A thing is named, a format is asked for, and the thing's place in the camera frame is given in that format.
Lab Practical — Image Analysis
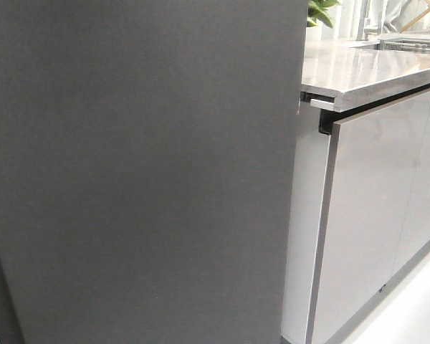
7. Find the grey left cabinet door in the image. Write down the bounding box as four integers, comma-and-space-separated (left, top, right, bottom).
310, 91, 430, 343

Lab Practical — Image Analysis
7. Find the dark grey fridge door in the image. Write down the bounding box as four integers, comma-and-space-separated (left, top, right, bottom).
0, 1, 307, 343

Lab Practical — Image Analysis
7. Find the white cabinet side panel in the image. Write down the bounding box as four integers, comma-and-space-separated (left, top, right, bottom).
281, 101, 330, 343

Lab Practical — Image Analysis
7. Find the green potted plant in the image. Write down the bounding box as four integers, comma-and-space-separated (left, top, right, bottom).
307, 0, 341, 29

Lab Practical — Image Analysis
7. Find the steel kitchen faucet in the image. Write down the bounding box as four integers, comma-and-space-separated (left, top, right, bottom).
356, 0, 383, 41

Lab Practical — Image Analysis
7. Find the grey cabinet door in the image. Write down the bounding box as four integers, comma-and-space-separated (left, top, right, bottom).
393, 113, 430, 273
310, 91, 430, 343

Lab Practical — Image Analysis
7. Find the steel kitchen sink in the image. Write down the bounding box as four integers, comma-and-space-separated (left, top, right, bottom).
350, 32, 430, 54

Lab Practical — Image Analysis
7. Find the grey stone kitchen countertop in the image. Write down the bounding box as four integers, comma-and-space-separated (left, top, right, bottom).
300, 39, 430, 113

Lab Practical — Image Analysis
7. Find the grey right cabinet door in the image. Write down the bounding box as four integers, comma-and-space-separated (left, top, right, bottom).
393, 113, 430, 273

